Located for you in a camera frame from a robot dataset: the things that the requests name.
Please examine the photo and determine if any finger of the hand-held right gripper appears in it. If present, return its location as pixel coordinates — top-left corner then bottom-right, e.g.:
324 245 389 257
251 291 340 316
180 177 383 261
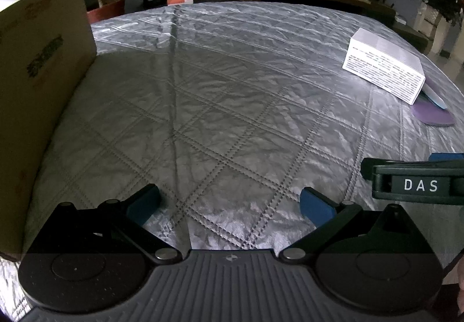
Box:
429 152 464 163
361 157 464 181

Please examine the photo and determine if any brown cardboard box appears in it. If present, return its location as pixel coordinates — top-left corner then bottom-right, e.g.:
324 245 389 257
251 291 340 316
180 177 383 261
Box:
0 0 98 261

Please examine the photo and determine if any silver quilted desktop cover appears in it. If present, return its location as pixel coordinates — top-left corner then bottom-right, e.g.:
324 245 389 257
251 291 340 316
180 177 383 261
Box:
0 1 464 322

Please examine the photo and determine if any white printed carton box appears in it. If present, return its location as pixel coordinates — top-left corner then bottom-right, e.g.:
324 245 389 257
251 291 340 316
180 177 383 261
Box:
342 28 426 105

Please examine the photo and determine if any white computer mouse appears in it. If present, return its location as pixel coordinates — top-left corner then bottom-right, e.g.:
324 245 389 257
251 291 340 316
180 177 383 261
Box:
421 84 447 109

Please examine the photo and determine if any white plant pot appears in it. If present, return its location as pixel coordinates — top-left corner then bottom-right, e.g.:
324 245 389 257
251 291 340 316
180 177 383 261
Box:
416 2 447 40

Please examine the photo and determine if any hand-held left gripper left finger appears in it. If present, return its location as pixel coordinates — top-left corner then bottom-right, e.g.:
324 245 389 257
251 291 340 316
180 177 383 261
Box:
40 183 182 265

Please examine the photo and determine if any purple oval pad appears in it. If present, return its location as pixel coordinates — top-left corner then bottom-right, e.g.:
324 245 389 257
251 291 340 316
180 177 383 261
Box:
411 97 456 127

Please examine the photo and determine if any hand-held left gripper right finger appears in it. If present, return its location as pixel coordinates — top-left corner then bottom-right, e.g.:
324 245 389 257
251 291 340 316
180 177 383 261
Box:
278 187 432 265

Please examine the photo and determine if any dark low cabinet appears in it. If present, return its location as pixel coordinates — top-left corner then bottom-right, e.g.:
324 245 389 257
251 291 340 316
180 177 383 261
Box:
393 20 430 53

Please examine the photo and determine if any terracotta plant pot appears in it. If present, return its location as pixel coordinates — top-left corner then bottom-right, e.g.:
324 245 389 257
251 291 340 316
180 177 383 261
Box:
86 0 126 24

